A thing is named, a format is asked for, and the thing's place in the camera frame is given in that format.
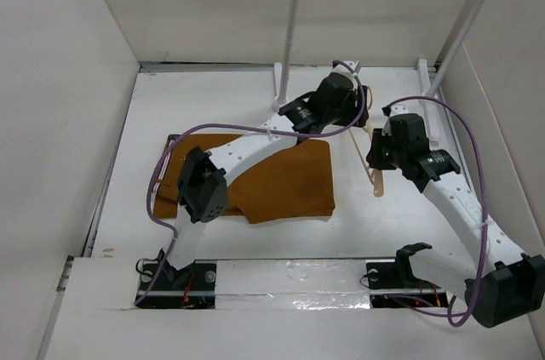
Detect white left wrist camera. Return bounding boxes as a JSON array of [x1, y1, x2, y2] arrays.
[[331, 60, 361, 77]]

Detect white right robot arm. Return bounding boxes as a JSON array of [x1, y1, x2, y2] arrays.
[[367, 111, 544, 328]]

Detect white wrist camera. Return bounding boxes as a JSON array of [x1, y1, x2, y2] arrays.
[[331, 60, 361, 77], [381, 105, 419, 137]]

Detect beige wooden clothes hanger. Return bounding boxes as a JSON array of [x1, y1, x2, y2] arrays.
[[348, 86, 384, 197]]

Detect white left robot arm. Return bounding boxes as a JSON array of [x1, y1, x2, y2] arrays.
[[160, 63, 368, 289]]

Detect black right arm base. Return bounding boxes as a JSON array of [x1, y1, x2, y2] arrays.
[[360, 259, 448, 309]]

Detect brown trousers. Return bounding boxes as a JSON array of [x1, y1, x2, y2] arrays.
[[152, 134, 336, 225]]

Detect white metal clothes rack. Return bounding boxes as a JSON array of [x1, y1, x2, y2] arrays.
[[270, 0, 502, 146]]

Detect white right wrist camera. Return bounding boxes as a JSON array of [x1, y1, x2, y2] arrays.
[[381, 105, 419, 137]]

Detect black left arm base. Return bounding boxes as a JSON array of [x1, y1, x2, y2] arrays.
[[135, 260, 217, 310]]

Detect silver foil tape strip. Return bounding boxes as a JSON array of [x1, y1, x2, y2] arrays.
[[215, 260, 370, 311]]

